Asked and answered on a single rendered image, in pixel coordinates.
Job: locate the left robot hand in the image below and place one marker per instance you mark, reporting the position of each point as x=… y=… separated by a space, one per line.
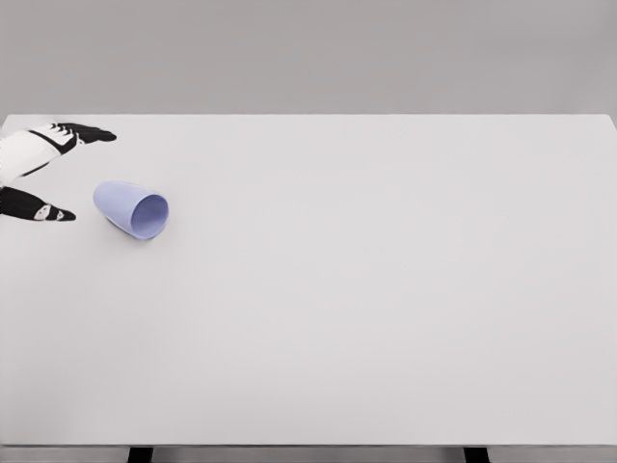
x=29 y=149

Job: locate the light blue cup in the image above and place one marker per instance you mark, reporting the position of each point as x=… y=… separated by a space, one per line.
x=120 y=207

